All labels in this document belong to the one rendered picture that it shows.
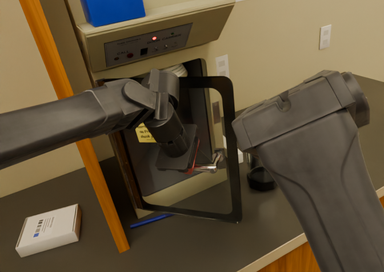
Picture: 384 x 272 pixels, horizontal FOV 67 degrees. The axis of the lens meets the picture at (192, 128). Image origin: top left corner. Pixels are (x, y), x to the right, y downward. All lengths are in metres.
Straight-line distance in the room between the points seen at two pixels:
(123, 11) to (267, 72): 1.04
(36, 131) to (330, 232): 0.32
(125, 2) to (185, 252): 0.61
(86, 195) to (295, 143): 0.96
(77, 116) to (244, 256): 0.55
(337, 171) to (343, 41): 1.68
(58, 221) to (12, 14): 0.65
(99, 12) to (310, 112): 0.45
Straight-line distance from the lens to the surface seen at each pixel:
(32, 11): 0.59
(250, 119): 0.20
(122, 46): 0.62
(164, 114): 0.48
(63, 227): 0.96
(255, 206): 0.91
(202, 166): 0.63
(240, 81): 1.42
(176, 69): 0.79
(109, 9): 0.58
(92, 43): 0.59
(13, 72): 1.14
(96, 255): 0.90
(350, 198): 0.19
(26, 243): 0.98
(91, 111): 0.42
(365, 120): 0.32
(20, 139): 0.37
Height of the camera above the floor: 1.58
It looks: 29 degrees down
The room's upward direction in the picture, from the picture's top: 9 degrees counter-clockwise
